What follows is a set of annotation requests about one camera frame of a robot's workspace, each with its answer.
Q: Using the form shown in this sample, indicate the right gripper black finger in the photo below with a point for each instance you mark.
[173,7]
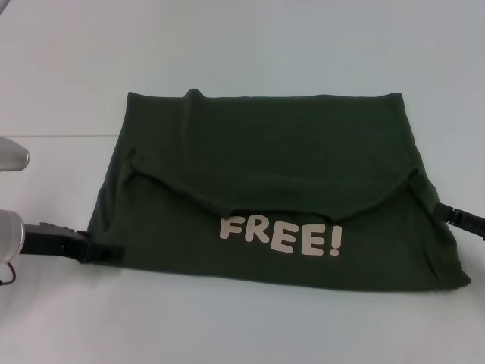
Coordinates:
[462,214]
[470,229]

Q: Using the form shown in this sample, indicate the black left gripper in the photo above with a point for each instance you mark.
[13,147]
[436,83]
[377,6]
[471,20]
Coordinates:
[49,240]

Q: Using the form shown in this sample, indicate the dark green shirt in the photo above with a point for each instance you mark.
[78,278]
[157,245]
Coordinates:
[265,170]

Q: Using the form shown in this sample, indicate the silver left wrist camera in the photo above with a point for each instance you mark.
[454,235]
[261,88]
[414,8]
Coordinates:
[13,157]

